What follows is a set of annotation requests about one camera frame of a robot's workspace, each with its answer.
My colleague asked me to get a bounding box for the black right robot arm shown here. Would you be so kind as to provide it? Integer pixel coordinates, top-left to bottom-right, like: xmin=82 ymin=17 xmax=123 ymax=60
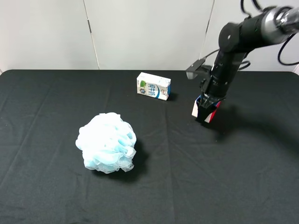
xmin=188 ymin=7 xmax=299 ymax=123

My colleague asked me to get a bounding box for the blue white bath loofah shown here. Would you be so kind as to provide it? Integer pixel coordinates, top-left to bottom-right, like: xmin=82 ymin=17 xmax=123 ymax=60
xmin=75 ymin=112 xmax=136 ymax=174

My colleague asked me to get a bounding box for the white blue milk carton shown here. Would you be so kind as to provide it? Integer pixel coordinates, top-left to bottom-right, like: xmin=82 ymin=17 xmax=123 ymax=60
xmin=136 ymin=72 xmax=171 ymax=101

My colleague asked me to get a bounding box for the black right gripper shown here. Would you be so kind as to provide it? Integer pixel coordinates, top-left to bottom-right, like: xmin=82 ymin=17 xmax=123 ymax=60
xmin=195 ymin=62 xmax=239 ymax=123

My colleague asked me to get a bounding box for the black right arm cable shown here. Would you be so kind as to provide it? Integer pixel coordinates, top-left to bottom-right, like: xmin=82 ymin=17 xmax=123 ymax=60
xmin=240 ymin=0 xmax=299 ymax=70

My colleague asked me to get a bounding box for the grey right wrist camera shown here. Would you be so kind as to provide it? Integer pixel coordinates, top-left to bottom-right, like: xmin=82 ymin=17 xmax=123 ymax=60
xmin=186 ymin=58 xmax=212 ymax=80

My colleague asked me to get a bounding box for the black tablecloth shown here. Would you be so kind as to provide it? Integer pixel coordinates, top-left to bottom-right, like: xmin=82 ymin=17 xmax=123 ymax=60
xmin=0 ymin=70 xmax=299 ymax=224

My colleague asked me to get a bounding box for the multicoloured puzzle cube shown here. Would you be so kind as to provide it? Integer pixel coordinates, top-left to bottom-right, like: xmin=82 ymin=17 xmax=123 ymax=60
xmin=192 ymin=95 xmax=218 ymax=123

